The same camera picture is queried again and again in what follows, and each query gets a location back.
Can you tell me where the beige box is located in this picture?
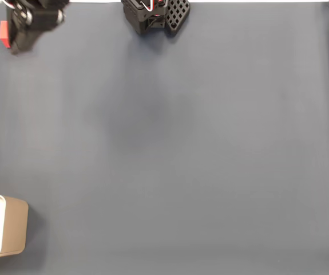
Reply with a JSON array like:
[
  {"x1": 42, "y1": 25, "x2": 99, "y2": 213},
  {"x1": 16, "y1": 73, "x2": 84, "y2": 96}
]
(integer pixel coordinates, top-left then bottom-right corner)
[{"x1": 0, "y1": 194, "x2": 30, "y2": 260}]

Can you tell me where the dark blue-grey mat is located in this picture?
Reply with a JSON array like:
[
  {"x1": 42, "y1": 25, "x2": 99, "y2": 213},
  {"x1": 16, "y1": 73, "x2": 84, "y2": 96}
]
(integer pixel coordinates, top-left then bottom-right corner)
[{"x1": 0, "y1": 2, "x2": 329, "y2": 275}]

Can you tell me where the red cube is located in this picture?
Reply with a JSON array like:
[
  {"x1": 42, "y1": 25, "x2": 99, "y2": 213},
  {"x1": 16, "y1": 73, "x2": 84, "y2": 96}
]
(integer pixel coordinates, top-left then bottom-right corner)
[{"x1": 0, "y1": 20, "x2": 12, "y2": 49}]

